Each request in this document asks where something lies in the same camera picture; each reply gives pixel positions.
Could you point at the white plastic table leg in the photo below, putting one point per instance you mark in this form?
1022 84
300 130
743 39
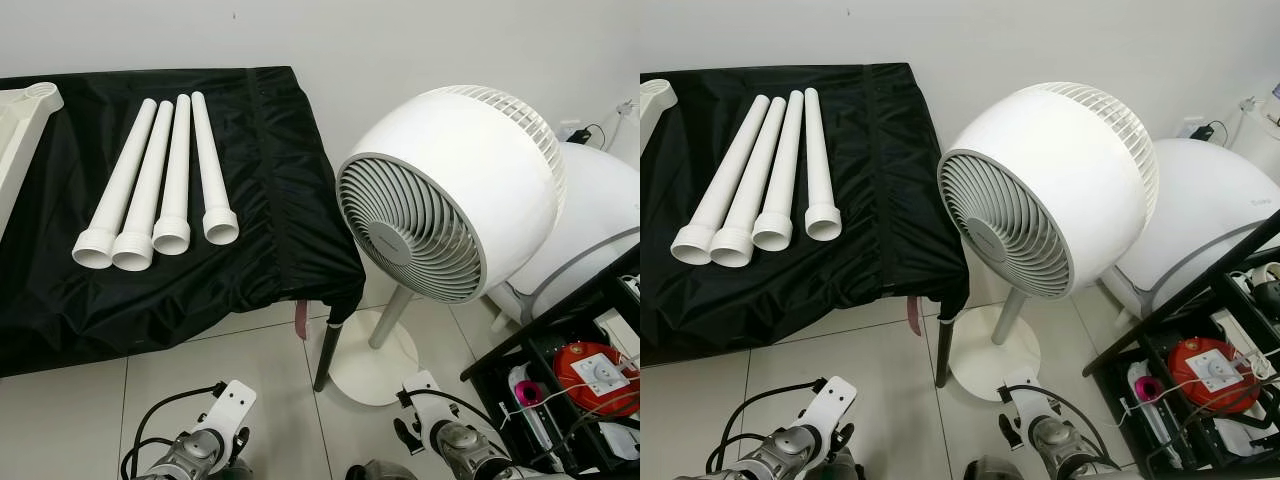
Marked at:
722 185
817 155
783 165
208 160
752 190
177 170
148 195
120 190

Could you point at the white plastic children table top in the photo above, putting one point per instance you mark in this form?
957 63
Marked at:
20 130
652 100

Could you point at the grey robot right leg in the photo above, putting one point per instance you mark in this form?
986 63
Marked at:
380 471
993 469

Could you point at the black metal shelf rack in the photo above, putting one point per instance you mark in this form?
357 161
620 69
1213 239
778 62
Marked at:
1180 300
490 372

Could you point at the white pink hair dryer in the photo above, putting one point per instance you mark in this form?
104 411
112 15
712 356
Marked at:
1150 388
527 395

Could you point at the black table cloth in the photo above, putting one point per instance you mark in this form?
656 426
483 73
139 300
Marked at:
700 290
60 280

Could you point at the white rounded appliance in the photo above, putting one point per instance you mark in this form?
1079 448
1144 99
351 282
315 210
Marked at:
1210 200
600 200

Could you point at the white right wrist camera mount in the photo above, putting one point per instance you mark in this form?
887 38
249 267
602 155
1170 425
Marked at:
425 395
1020 385

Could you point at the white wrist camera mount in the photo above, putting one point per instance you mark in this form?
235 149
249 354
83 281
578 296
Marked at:
1020 385
835 400
230 405
425 395

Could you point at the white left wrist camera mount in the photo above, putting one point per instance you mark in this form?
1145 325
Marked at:
230 405
835 400

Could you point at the pink table frame corner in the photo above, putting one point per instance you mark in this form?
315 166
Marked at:
301 320
914 316

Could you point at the white pedestal fan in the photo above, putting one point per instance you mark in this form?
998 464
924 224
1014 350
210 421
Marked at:
1060 160
470 170

